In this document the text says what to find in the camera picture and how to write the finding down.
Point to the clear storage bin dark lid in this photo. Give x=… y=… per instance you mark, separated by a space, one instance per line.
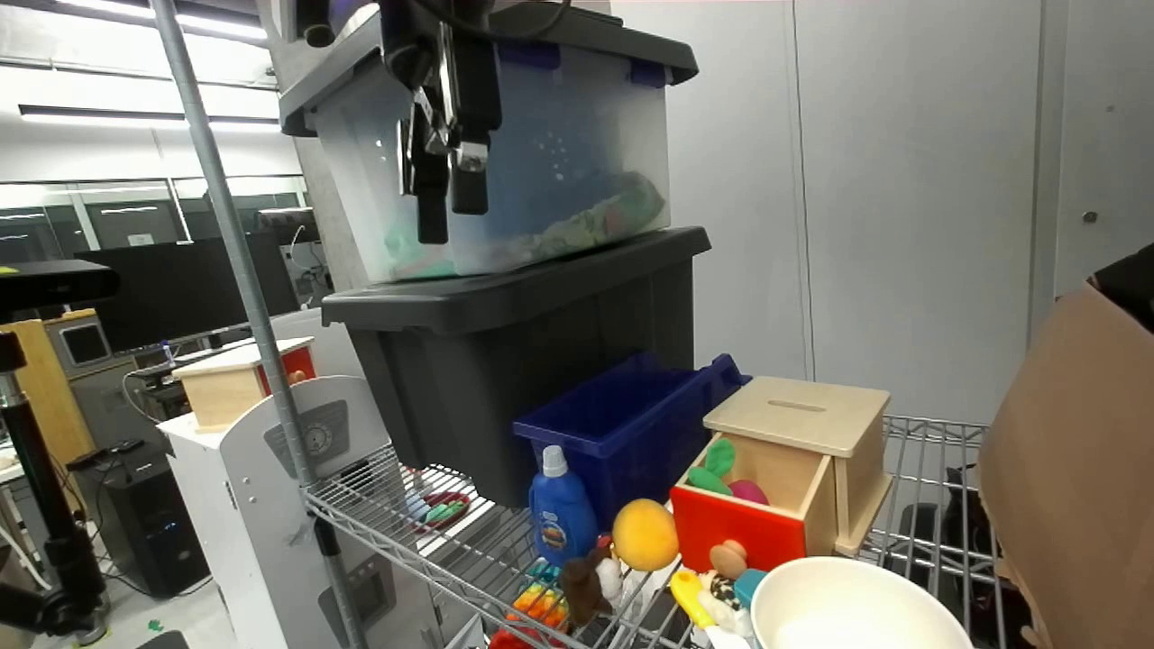
x=562 y=156

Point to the wooden box with red drawer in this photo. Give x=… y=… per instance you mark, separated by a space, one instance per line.
x=799 y=415

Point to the dark grey storage tote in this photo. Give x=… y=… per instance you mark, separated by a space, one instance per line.
x=505 y=362

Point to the rainbow coloured toy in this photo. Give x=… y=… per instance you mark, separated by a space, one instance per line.
x=542 y=605

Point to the white pot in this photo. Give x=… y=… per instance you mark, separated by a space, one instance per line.
x=852 y=599

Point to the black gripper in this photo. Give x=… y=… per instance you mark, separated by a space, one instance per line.
x=417 y=38

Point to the packet with coloured items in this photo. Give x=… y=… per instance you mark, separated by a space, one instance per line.
x=440 y=508

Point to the green toy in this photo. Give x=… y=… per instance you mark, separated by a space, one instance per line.
x=714 y=470

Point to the pink toy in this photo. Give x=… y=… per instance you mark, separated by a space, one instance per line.
x=749 y=493

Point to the blue plastic bin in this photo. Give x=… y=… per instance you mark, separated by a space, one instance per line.
x=625 y=444

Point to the wooden peg doll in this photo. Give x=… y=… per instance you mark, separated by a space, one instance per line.
x=728 y=559

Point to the black box unit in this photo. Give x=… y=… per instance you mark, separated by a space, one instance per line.
x=145 y=517

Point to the white cabinet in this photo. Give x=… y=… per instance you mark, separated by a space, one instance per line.
x=255 y=528

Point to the yellow plastic toy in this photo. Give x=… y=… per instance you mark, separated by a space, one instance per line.
x=690 y=598

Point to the small dark brown toy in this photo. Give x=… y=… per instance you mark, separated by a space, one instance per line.
x=586 y=593

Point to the blue detergent bottle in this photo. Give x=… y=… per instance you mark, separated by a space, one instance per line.
x=561 y=517

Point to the white spotted toy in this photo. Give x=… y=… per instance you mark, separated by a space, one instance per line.
x=726 y=599

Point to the large cardboard box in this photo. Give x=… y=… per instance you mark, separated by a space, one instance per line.
x=1070 y=480

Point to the teal block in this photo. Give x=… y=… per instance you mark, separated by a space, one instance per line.
x=749 y=586

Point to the metal rack pole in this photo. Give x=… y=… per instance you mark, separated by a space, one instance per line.
x=228 y=204

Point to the light wooden cabinet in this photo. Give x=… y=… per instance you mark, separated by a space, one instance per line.
x=47 y=384

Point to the yellow ball toy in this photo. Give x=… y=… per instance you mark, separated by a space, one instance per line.
x=647 y=535

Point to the black stand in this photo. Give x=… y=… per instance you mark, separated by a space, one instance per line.
x=47 y=291

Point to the small wooden box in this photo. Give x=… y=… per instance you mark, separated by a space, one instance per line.
x=228 y=391

